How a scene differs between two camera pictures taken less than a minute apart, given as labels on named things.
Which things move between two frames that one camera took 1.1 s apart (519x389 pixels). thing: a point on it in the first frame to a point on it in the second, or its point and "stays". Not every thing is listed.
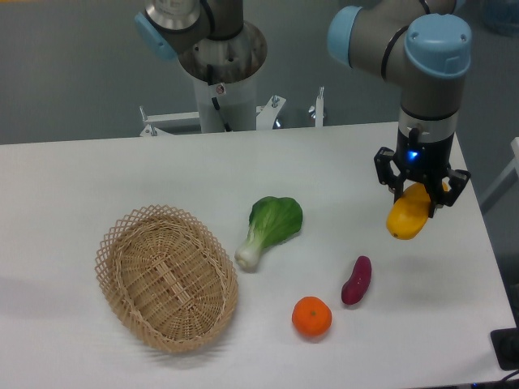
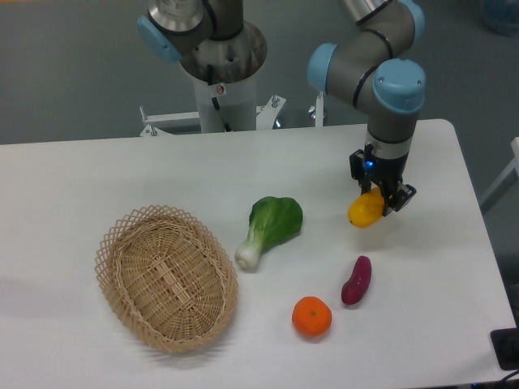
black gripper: [424, 161] to [386, 173]
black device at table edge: [505, 342] stays
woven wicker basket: [168, 276] stays
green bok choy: [272, 220] stays
